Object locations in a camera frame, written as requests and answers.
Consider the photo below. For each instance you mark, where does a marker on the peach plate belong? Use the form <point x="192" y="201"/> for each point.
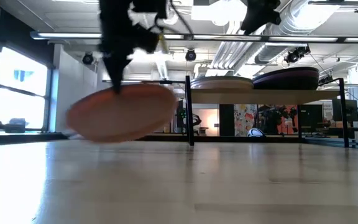
<point x="222" y="85"/>

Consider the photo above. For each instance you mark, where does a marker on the colourful floral poster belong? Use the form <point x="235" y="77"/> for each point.
<point x="244" y="119"/>

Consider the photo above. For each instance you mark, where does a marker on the white black ball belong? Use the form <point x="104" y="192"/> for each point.
<point x="256" y="132"/>

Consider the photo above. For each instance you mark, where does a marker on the terracotta plate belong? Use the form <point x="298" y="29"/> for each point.
<point x="126" y="115"/>

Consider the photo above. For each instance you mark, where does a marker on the purple plate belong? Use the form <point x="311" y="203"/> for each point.
<point x="286" y="83"/>

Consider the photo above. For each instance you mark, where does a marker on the long linear ceiling light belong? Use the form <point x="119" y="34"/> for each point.
<point x="303" y="39"/>

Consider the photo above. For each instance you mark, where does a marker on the black ceiling spotlight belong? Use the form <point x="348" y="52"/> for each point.
<point x="88" y="58"/>
<point x="190" y="55"/>
<point x="295" y="55"/>

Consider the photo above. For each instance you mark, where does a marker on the large window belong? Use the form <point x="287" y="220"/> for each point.
<point x="20" y="93"/>

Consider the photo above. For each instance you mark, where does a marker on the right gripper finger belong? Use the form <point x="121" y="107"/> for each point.
<point x="252" y="22"/>

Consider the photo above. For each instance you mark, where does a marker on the black background monitor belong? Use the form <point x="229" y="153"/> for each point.
<point x="345" y="110"/>

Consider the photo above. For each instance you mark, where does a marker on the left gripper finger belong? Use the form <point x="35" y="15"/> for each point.
<point x="117" y="71"/>

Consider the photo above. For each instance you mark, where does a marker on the silver ventilation duct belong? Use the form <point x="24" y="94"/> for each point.
<point x="300" y="18"/>

